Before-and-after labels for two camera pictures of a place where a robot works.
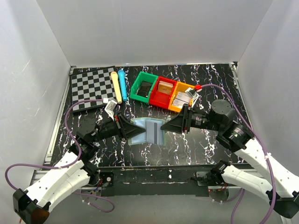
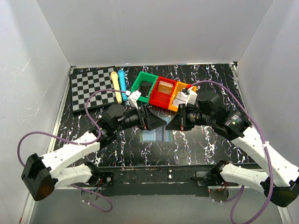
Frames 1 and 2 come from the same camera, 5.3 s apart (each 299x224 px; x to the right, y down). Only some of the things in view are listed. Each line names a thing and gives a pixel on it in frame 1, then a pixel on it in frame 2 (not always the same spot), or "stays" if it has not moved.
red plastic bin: [160, 99] stays
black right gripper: [181, 122] stays
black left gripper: [125, 129] → [147, 120]
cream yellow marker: [115, 77] stays
